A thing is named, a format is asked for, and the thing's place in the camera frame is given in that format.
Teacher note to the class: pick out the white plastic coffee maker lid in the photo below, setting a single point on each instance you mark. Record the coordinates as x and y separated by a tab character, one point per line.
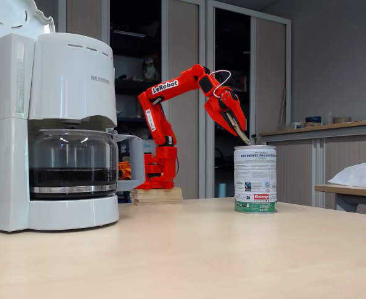
8	18

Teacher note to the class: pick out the wooden desk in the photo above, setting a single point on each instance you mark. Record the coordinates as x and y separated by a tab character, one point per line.
348	190

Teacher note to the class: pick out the low sideboard wooden top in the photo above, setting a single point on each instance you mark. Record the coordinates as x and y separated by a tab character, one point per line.
295	168

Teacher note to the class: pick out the beige tape roll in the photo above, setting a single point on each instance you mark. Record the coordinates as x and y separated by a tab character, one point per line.
341	120

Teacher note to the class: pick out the orange clamp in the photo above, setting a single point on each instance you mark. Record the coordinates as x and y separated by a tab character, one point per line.
124	170

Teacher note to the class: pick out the white coffee tin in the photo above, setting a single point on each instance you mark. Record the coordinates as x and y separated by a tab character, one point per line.
256	174

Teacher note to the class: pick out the white plastic bag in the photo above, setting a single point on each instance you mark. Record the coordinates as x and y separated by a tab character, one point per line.
363	174

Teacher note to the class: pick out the small white jar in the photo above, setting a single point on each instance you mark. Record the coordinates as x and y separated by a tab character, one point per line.
296	124

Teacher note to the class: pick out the red robot arm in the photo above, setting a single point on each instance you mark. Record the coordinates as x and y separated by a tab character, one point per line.
158	124

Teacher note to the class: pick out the wooden base block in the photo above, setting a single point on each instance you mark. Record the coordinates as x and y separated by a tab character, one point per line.
158	196

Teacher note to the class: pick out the beige open storage cabinet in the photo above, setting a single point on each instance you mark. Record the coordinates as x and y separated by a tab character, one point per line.
270	78
183	31

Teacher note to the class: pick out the blue tape roll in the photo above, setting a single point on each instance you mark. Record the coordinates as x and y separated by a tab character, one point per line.
313	119

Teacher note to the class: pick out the white drip coffee maker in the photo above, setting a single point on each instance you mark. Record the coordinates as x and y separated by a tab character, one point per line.
71	87

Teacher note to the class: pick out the light blue cup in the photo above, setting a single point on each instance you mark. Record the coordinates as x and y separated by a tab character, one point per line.
222	190

